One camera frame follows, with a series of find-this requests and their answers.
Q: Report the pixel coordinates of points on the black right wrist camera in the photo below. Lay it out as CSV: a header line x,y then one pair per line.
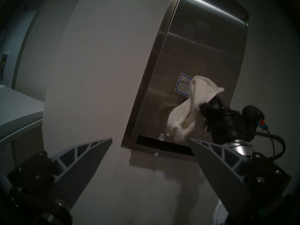
x,y
254,116

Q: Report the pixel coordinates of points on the white table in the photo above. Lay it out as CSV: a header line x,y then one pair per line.
x,y
16,109

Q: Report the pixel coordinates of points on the fire extinguisher wall cabinet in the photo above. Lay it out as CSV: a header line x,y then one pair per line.
x,y
3,67

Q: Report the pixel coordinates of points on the white foam streak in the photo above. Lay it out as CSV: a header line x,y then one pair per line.
x,y
161,137

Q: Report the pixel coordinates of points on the stainless steel wall dispenser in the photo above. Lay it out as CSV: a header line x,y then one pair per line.
x,y
199,51

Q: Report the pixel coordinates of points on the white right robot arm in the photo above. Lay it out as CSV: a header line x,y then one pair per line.
x,y
239,146

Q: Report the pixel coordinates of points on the dispenser lid lock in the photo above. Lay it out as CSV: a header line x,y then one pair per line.
x,y
245,16

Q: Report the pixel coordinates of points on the white cloth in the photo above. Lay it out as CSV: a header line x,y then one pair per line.
x,y
187,116

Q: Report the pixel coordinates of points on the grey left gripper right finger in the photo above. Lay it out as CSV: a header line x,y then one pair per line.
x,y
220,177

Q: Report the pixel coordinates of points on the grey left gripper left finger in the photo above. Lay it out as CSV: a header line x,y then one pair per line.
x,y
77,170

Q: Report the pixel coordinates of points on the white label with blue border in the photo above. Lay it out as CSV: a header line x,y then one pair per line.
x,y
182,85

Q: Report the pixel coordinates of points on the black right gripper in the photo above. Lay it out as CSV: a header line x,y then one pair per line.
x,y
227,126

